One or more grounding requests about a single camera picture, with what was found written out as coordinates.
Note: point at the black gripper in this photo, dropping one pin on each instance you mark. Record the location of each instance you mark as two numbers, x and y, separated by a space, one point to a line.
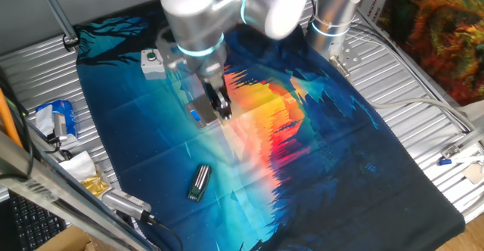
213 84

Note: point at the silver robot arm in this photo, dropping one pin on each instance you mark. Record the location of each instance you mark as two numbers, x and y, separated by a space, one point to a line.
189 16

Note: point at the grey box with green button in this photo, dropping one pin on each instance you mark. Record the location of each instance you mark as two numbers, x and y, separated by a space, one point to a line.
153 67

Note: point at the sunset forest printed cloth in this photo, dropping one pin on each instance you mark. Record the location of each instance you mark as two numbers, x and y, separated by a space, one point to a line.
340 149

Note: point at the gold foil wrapper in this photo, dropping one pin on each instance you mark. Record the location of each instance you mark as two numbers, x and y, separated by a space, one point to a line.
94 184

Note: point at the blue tissue pack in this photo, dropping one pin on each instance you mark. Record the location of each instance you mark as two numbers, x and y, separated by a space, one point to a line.
66 107

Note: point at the yellow white crumpled bag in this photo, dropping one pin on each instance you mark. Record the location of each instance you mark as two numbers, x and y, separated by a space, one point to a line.
77 166

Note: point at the small silver device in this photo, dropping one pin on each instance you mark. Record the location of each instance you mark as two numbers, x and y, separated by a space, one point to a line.
59 126

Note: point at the black pole clamp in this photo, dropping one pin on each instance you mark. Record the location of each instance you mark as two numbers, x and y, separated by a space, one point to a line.
70 41

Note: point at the white printed sign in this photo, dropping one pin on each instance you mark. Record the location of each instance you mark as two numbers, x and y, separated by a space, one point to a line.
372 5

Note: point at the aluminium pole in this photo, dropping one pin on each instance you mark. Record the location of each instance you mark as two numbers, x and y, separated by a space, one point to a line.
56 11

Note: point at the brown cardboard box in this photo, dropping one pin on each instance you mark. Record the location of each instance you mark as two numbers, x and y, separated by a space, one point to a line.
64 241

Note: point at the orange rod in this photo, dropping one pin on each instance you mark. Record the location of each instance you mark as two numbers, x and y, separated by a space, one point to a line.
7 118

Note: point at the black keyboard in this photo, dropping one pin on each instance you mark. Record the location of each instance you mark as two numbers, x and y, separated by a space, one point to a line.
34 224

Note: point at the orange green printed cloth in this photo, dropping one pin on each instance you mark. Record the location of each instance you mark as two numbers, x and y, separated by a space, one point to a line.
435 35

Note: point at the small blue cap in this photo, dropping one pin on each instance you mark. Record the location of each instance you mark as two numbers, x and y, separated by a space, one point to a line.
445 162

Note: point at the beige paper tag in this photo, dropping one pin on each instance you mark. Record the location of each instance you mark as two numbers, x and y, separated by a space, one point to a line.
474 173

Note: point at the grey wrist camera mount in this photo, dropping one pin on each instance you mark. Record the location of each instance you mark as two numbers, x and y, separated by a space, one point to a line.
168 56

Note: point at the silver camera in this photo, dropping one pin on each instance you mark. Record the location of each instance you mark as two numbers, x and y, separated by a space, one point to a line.
125 202

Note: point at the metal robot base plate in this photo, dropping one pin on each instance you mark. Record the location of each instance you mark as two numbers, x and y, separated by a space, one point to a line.
349 54

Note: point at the aluminium frame rail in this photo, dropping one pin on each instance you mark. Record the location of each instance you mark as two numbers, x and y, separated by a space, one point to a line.
38 183

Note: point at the small metal bracket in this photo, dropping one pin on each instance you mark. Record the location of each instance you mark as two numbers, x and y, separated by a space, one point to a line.
450 151

